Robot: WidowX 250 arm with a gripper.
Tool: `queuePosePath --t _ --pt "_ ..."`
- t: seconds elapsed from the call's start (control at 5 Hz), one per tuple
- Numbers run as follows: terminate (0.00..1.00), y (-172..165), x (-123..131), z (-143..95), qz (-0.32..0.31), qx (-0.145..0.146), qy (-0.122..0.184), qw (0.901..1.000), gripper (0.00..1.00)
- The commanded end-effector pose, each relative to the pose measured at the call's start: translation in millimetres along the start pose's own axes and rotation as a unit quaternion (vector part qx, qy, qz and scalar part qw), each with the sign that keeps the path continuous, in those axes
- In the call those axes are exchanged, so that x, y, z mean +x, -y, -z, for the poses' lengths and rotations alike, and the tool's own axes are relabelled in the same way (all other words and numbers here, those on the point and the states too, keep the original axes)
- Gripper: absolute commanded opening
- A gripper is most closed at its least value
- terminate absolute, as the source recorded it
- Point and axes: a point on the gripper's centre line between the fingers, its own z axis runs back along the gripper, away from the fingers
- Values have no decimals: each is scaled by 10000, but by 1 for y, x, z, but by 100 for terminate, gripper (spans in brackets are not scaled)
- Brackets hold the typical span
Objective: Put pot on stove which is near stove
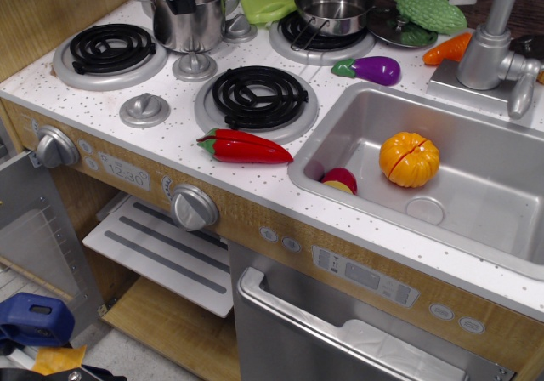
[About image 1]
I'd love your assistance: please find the tall steel stock pot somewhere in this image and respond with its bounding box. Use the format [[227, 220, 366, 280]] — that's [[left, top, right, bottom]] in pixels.
[[146, 0, 238, 53]]

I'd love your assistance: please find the steel pot lid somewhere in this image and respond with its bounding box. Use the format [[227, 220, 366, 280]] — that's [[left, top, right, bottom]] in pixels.
[[366, 8, 438, 48]]

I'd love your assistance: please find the back stovetop silver knob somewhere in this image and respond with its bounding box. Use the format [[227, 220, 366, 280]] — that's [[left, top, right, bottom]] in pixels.
[[224, 13, 258, 43]]

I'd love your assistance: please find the stovetop silver knob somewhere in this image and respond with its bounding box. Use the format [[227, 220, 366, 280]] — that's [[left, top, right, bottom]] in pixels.
[[224, 13, 258, 43], [173, 52, 218, 82], [119, 93, 170, 128]]

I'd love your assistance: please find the middle stovetop silver knob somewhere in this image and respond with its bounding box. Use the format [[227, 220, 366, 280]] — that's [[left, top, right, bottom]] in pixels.
[[173, 52, 218, 82]]

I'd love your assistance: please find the front left black burner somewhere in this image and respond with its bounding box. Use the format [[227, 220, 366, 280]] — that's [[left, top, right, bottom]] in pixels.
[[69, 24, 156, 75]]

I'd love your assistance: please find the black burner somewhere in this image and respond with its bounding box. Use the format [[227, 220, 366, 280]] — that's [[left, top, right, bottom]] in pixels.
[[278, 13, 367, 52], [69, 24, 156, 75], [212, 65, 309, 130]]

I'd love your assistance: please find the back right black burner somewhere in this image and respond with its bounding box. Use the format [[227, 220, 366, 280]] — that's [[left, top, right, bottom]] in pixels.
[[278, 13, 367, 52]]

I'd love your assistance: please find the front stovetop silver knob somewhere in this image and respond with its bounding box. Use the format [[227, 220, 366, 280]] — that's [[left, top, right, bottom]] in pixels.
[[119, 93, 170, 128]]

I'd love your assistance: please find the front centre black burner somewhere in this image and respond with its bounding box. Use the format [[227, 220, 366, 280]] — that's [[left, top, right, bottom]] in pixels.
[[212, 65, 309, 130]]

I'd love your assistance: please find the small steel saucepan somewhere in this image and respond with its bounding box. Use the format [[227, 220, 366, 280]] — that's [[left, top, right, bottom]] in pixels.
[[291, 0, 376, 50]]

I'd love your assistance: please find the red toy chili pepper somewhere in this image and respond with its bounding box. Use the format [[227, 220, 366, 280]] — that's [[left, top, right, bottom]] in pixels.
[[196, 128, 293, 164]]

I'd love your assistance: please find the oven clock display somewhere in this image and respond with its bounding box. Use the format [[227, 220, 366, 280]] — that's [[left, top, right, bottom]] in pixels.
[[99, 152, 150, 191]]

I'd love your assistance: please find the left front panel knob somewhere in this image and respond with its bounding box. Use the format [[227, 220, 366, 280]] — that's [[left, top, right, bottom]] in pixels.
[[35, 125, 80, 168]]

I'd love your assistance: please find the panel knob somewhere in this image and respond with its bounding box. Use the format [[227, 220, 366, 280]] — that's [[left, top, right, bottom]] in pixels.
[[35, 125, 80, 168], [170, 184, 219, 231]]

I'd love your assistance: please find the purple toy eggplant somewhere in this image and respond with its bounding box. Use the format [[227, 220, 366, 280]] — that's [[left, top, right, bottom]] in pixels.
[[331, 56, 401, 86]]

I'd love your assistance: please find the right front panel knob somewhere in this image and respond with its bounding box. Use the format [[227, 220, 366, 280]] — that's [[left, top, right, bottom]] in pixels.
[[170, 184, 219, 231]]

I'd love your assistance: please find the white oven rack shelf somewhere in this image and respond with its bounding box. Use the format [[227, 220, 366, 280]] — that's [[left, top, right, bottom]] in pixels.
[[83, 196, 233, 318]]

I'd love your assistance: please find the red yellow toy apple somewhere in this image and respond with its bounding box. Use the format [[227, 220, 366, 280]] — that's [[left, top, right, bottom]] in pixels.
[[320, 168, 358, 195]]

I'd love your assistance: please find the green toy bitter gourd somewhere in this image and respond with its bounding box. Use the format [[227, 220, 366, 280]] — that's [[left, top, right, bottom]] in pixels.
[[394, 0, 468, 35]]

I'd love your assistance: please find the orange toy carrot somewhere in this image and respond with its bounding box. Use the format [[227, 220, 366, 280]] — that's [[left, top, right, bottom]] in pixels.
[[422, 32, 472, 65]]

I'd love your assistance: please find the orange toy pumpkin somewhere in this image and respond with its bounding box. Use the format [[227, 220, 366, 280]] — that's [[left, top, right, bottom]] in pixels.
[[379, 132, 440, 188]]

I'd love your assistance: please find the open silver oven door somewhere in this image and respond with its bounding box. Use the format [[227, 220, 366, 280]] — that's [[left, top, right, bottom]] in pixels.
[[1, 152, 103, 343]]

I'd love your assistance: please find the silver toy faucet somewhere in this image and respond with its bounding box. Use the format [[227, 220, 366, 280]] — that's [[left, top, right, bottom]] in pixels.
[[427, 0, 543, 120]]

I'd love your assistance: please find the dishwasher control display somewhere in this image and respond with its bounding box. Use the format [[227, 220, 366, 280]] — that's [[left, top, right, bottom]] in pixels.
[[311, 245, 420, 308]]

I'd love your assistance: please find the silver dishwasher door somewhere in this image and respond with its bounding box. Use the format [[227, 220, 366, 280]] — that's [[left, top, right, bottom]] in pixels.
[[229, 243, 516, 380]]

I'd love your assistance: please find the blue clamp device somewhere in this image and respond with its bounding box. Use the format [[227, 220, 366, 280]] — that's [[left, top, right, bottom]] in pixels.
[[1, 293, 76, 347]]

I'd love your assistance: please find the silver sink basin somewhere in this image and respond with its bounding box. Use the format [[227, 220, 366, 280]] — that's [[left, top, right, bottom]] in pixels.
[[288, 83, 543, 280]]

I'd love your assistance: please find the yellow cloth piece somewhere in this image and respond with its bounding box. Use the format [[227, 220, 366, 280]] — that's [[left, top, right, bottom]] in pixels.
[[31, 345, 87, 376]]

